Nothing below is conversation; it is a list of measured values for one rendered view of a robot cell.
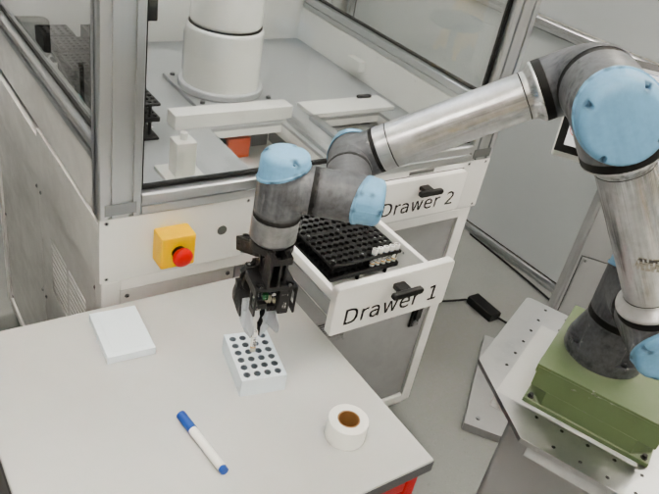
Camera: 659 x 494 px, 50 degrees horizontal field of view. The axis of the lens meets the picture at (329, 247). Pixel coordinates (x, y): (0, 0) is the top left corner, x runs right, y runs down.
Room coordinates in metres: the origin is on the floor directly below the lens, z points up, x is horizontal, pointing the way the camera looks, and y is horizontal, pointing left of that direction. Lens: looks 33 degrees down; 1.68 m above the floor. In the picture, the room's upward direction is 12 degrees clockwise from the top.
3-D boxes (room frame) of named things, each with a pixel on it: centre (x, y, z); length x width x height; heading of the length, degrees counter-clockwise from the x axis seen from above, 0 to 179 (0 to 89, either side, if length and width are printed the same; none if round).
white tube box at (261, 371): (0.96, 0.09, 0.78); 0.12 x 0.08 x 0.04; 28
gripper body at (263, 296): (0.93, 0.09, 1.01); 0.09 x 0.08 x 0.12; 28
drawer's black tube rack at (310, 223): (1.28, -0.01, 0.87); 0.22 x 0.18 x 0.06; 40
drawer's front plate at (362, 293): (1.13, -0.14, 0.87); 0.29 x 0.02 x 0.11; 130
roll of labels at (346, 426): (0.85, -0.09, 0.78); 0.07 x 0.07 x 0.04
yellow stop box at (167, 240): (1.13, 0.30, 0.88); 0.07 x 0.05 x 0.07; 130
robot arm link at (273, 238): (0.94, 0.09, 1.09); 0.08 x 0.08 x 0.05
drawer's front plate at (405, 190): (1.56, -0.19, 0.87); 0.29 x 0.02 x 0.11; 130
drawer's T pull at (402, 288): (1.11, -0.16, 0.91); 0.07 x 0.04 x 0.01; 130
